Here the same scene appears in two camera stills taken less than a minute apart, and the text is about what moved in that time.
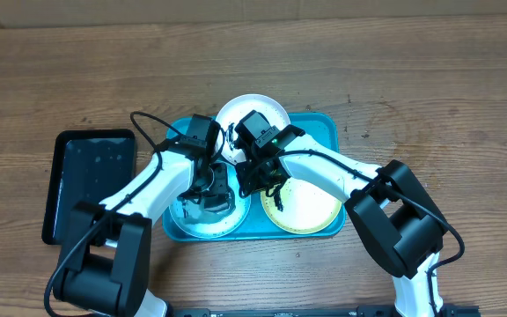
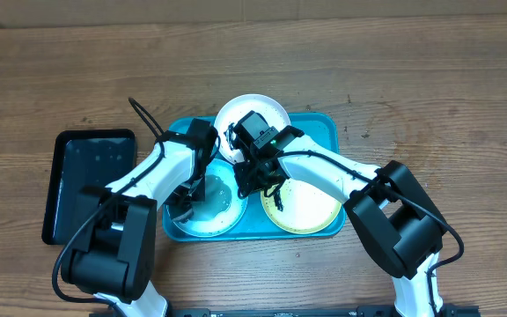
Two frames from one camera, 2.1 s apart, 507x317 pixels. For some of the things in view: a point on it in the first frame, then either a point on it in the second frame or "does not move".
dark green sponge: x=216 y=202 to x=180 y=211
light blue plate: x=189 y=213 does not move
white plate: x=238 y=107 does not move
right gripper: x=253 y=183 does not move
